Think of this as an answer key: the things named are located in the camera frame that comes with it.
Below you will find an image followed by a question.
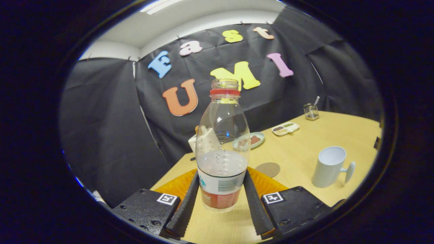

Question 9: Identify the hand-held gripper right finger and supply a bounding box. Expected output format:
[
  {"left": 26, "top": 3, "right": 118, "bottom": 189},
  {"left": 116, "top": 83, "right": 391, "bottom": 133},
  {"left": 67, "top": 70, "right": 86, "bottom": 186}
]
[{"left": 243, "top": 167, "right": 334, "bottom": 239}]

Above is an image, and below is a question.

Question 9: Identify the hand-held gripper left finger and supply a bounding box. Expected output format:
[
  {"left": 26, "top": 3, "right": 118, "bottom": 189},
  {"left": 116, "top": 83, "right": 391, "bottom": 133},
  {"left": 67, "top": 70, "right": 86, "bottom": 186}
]
[{"left": 112, "top": 168, "right": 200, "bottom": 239}]

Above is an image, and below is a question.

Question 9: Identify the round brown coaster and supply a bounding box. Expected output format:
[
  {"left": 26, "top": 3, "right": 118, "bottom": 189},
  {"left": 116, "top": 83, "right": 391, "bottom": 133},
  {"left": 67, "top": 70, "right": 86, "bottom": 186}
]
[{"left": 255, "top": 162, "right": 281, "bottom": 178}]

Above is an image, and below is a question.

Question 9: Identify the clear plastic juice bottle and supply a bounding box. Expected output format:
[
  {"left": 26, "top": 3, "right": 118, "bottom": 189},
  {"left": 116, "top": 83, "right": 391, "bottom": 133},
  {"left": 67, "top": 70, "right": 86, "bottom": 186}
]
[{"left": 196, "top": 79, "right": 251, "bottom": 213}]

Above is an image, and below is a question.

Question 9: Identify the pale blue cup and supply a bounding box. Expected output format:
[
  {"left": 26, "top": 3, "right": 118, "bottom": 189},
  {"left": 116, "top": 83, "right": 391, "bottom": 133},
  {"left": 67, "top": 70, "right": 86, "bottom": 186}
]
[{"left": 312, "top": 146, "right": 356, "bottom": 188}]

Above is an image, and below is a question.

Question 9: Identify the pale green round plate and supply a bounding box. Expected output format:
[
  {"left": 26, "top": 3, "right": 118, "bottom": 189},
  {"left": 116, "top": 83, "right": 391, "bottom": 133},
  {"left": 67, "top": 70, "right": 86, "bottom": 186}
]
[{"left": 233, "top": 132, "right": 265, "bottom": 151}]

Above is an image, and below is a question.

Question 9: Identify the light wooden table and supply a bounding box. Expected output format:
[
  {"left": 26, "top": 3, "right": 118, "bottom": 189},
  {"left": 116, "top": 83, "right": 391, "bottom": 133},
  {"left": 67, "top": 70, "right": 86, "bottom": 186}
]
[{"left": 150, "top": 111, "right": 382, "bottom": 243}]

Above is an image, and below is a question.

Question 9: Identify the white divided condiment dish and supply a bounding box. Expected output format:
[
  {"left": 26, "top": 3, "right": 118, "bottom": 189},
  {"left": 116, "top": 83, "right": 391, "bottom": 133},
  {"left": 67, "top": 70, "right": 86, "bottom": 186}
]
[{"left": 272, "top": 122, "right": 300, "bottom": 136}]

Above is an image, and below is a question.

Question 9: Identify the small clear glass jar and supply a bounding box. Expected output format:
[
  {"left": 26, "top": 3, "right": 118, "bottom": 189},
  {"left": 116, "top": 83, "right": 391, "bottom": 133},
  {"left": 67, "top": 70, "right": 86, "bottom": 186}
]
[{"left": 303, "top": 103, "right": 319, "bottom": 121}]

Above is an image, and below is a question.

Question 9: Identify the black backdrop cloth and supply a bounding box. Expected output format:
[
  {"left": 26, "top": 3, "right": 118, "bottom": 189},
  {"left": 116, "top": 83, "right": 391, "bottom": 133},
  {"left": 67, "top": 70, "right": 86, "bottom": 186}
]
[{"left": 59, "top": 7, "right": 383, "bottom": 207}]

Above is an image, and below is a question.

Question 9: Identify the long ceiling light panel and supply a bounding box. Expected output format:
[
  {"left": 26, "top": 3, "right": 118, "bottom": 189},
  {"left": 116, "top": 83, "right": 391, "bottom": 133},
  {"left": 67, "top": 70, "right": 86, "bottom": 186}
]
[{"left": 140, "top": 0, "right": 183, "bottom": 15}]

